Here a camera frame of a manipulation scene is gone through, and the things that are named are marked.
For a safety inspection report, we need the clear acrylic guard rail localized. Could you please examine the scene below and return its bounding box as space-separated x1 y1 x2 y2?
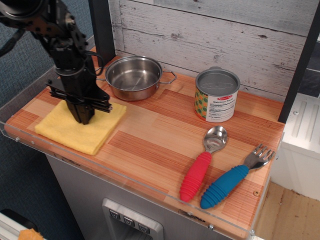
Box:
7 36 265 240

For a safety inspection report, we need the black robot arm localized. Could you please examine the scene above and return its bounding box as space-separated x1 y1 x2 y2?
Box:
0 0 112 125

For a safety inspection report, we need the white toy cabinet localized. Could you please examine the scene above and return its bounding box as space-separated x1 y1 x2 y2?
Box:
270 93 320 200

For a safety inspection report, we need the blue handled fork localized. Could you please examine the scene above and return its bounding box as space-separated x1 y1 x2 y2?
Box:
200 144 276 210

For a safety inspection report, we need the stainless steel pot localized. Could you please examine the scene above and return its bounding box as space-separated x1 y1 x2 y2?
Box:
104 56 177 102

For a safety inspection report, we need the grey toy fridge cabinet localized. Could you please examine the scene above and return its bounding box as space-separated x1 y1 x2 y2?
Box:
47 155 227 240

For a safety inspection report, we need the black left frame post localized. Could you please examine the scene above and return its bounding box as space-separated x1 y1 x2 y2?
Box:
88 0 116 67

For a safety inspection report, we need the black braided cable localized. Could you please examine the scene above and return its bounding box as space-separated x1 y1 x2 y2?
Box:
0 28 26 58

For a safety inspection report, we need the black right frame post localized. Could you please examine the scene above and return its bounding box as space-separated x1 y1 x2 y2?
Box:
278 1 320 124

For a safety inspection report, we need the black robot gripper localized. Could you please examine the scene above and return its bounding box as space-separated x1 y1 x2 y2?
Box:
46 68 112 125

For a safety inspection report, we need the red handled spoon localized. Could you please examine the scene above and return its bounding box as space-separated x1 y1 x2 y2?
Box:
179 125 228 202

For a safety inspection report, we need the orange cloth at corner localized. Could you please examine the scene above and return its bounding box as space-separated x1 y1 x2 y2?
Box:
18 228 44 240

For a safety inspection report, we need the yellow cloth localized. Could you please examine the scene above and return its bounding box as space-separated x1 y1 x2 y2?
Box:
35 100 127 156

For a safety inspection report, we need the toy food can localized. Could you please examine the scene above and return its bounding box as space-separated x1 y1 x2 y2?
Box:
194 66 241 123

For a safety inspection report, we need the black frame post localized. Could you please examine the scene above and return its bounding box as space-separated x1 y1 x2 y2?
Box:
278 1 320 124
88 0 116 67

